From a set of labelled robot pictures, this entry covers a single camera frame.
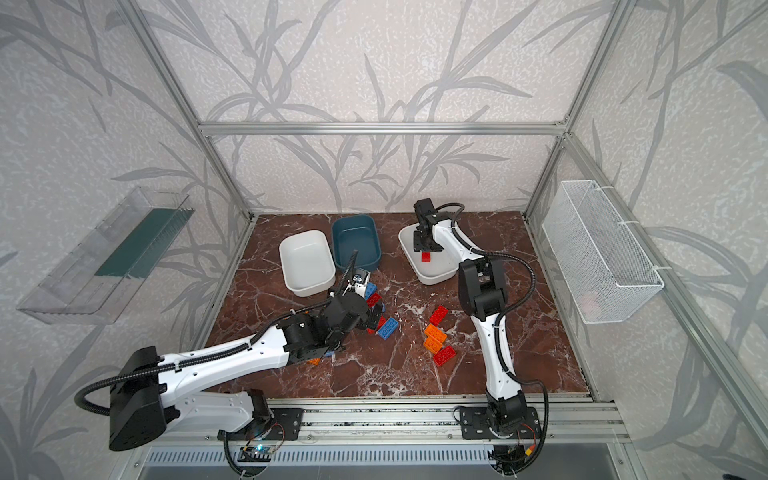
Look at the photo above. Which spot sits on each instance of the clear plastic wall tray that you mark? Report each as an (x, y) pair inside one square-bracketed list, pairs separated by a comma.
[(96, 281)]

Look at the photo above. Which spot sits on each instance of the right controller board with wires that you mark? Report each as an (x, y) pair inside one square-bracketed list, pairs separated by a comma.
[(511, 460)]

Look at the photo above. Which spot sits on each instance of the aluminium front rail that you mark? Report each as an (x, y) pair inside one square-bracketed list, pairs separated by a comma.
[(413, 420)]

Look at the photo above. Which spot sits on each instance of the orange brick right lower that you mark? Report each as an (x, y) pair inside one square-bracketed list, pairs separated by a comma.
[(433, 345)]

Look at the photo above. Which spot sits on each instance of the left white plastic bin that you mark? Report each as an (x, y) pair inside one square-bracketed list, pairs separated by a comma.
[(307, 263)]

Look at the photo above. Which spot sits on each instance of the white wire mesh basket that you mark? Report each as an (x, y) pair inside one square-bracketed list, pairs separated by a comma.
[(607, 272)]

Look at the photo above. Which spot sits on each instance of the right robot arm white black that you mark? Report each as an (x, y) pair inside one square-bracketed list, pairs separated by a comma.
[(483, 296)]

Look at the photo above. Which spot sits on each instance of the white plastic bin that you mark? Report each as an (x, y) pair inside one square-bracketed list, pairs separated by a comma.
[(307, 263), (441, 266)]

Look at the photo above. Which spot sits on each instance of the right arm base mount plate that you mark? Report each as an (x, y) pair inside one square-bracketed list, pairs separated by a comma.
[(475, 424)]

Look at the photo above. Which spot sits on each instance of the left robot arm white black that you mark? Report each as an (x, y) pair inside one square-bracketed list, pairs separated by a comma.
[(154, 394)]

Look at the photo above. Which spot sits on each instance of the right white plastic bin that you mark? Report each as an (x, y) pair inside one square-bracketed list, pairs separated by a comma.
[(441, 266)]

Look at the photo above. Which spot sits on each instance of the orange brick right upper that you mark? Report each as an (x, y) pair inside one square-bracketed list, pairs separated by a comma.
[(435, 333)]

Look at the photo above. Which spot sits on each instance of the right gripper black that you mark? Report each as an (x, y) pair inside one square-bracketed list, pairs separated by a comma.
[(428, 230)]

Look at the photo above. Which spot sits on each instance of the teal plastic bin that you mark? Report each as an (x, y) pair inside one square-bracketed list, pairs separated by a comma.
[(356, 233)]

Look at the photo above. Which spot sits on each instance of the left controller board with wires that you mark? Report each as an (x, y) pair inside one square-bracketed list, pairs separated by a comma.
[(252, 455)]

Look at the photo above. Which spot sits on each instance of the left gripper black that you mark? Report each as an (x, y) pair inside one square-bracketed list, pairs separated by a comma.
[(358, 303)]

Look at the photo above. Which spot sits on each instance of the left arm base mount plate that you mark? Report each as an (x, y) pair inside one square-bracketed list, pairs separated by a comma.
[(284, 424)]

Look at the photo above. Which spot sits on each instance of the controller board with wires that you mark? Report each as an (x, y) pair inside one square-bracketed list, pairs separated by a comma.
[(252, 455), (511, 460)]

